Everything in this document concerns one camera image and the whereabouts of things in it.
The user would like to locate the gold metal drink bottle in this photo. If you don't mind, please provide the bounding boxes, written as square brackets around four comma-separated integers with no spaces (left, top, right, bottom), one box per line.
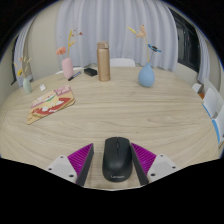
[96,40,112,83]

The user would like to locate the yellow dried flowers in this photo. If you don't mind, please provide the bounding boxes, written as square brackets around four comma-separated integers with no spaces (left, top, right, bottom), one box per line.
[13,54,33,80]

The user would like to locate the green ceramic vase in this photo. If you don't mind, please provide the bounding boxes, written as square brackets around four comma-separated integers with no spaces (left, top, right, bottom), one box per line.
[22,77,33,95]

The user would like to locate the narrow white curtain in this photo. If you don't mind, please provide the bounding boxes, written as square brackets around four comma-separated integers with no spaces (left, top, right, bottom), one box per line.
[13,18,38,88]
[194,26,212,84]

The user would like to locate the white and blue chair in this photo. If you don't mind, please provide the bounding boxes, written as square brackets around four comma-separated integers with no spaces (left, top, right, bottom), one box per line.
[211,104,224,148]
[202,87,221,118]

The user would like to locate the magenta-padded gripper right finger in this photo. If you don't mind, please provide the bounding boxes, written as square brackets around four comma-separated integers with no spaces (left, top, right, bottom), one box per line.
[130,142,181,186]

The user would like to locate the small black box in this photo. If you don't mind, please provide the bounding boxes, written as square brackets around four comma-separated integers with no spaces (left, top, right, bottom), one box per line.
[83,67,99,77]

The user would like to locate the dried flowers with orange bloom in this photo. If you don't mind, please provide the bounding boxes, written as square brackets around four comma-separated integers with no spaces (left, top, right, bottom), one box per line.
[55,29,84,59]

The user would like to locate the black computer mouse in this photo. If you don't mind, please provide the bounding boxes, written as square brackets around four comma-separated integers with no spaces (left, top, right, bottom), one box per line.
[101,136,134,183]

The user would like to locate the blue marker pen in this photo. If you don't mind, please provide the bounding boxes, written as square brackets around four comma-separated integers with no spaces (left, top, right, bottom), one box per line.
[67,70,83,82]

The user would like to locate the wide white curtain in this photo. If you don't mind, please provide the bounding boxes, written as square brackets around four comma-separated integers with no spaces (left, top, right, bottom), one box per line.
[54,0,179,73]

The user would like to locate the pink ceramic vase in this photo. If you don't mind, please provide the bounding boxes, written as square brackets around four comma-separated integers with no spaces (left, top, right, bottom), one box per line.
[61,57,75,80]

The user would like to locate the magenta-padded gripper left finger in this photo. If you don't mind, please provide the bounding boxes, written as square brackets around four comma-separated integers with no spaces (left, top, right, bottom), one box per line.
[44,143,95,187]

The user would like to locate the blue ceramic vase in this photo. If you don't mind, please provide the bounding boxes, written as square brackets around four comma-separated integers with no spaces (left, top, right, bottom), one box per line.
[137,62,156,89]

